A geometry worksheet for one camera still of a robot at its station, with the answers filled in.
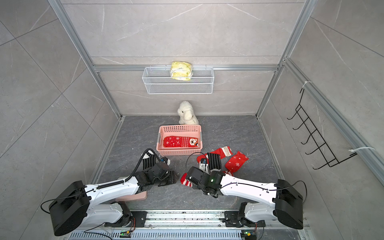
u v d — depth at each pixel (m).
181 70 0.86
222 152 0.98
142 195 0.80
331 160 0.58
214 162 0.93
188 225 0.73
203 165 0.71
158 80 1.01
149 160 0.95
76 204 0.41
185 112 0.97
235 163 0.92
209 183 0.54
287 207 0.40
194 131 1.07
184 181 0.86
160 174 0.66
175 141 1.01
